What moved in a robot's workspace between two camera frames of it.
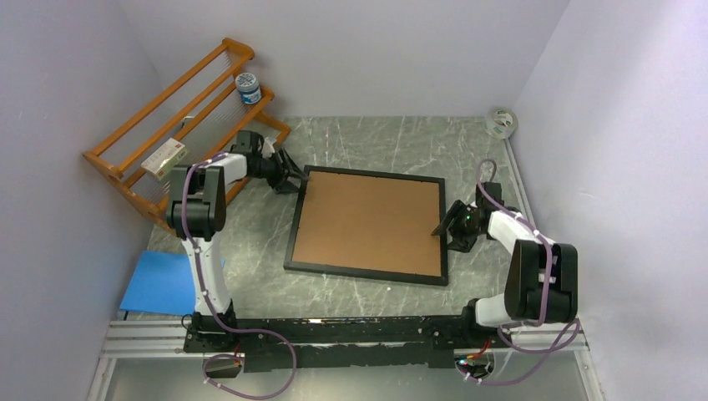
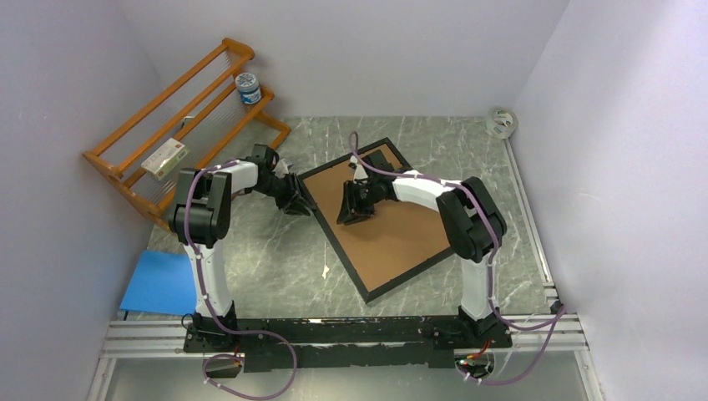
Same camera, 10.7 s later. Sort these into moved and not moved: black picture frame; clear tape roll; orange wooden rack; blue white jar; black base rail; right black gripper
Moved: black picture frame; right black gripper
Not moved: blue white jar; orange wooden rack; black base rail; clear tape roll
